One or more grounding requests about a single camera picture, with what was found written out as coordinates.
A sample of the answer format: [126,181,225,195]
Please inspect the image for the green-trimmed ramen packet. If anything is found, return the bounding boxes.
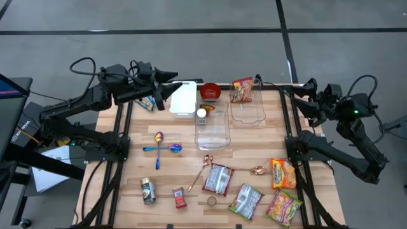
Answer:
[228,183,265,223]

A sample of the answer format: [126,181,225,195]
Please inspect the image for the iridescent rainbow metal spoon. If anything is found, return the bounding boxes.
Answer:
[142,143,183,154]
[154,131,165,171]

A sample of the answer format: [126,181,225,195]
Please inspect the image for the black monitor stand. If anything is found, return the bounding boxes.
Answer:
[0,142,86,227]

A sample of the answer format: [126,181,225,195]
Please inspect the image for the orange ramen packet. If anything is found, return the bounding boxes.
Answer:
[270,158,298,190]

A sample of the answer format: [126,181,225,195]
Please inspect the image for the computer monitor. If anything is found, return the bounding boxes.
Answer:
[0,73,34,162]

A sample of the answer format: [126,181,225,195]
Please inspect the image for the black aluminium table frame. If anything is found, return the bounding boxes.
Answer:
[72,72,349,229]

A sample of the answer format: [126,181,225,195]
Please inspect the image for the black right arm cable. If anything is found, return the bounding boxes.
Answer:
[345,74,386,146]

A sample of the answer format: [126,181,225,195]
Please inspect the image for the red bowl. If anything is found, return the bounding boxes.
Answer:
[199,82,222,102]

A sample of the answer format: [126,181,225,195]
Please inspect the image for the small orange foil packet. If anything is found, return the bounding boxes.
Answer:
[199,104,216,117]

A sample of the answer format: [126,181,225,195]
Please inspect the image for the red spice container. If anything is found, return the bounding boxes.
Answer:
[172,186,188,209]

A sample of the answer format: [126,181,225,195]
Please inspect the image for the white plastic bin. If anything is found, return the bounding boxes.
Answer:
[169,80,198,119]

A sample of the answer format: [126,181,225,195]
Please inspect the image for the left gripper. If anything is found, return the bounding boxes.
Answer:
[127,62,184,102]

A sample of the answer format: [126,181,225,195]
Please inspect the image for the red roast beef ramen packet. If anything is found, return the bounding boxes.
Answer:
[230,76,254,104]

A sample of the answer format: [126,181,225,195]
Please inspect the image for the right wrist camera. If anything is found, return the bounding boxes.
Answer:
[307,113,328,128]

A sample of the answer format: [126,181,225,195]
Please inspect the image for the white-lid spice jar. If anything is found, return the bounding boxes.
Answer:
[196,108,208,125]

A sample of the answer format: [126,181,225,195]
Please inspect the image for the clear plastic bin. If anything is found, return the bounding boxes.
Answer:
[228,78,267,128]
[194,101,231,151]

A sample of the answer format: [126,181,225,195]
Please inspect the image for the tan-lid labelled jar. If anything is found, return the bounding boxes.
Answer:
[140,177,157,205]

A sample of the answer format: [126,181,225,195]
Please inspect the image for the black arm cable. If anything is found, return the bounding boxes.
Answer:
[69,57,107,78]
[345,74,386,146]

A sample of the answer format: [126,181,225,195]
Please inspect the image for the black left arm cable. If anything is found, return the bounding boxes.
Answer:
[69,57,107,78]

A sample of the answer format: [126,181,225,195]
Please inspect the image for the blue ramen packet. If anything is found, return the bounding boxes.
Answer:
[135,95,157,112]

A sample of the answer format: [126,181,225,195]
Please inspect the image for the yellow cable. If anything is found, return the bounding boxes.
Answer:
[17,127,41,144]

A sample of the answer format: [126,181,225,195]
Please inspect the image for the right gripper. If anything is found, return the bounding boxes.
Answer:
[291,78,344,121]

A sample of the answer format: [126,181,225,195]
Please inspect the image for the black equipment box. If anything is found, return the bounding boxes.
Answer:
[11,101,67,149]

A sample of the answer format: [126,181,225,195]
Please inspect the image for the white paper sheets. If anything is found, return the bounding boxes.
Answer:
[31,145,72,193]

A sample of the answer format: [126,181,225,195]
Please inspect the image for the pink yellow ramen packet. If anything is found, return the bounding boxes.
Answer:
[264,188,304,228]

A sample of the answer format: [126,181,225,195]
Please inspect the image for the rose gold spoon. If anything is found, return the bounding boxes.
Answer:
[231,165,267,176]
[186,154,214,193]

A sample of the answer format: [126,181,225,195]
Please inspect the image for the black power cable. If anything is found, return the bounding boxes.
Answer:
[80,160,106,223]

